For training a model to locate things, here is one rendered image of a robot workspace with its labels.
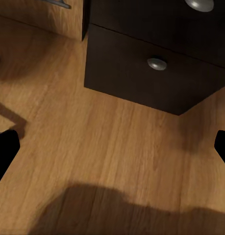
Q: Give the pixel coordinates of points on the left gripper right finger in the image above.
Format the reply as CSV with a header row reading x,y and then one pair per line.
x,y
220,144

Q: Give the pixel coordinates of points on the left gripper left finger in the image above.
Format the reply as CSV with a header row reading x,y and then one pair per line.
x,y
9,147

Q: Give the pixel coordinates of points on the cabinet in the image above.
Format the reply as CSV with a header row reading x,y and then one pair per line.
x,y
164,54
69,18

